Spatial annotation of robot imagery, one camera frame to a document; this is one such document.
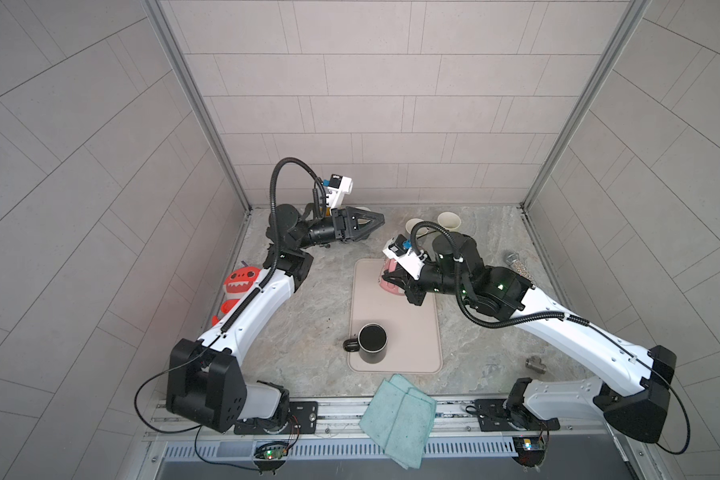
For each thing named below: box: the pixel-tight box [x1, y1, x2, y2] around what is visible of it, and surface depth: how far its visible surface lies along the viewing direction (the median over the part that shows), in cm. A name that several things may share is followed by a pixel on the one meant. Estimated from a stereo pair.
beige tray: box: [348, 258, 443, 374], surface depth 84 cm
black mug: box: [343, 323, 388, 364], surface depth 77 cm
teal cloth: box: [358, 374, 437, 470], surface depth 71 cm
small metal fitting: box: [525, 355, 547, 374], surface depth 79 cm
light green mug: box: [437, 211, 462, 232], surface depth 104 cm
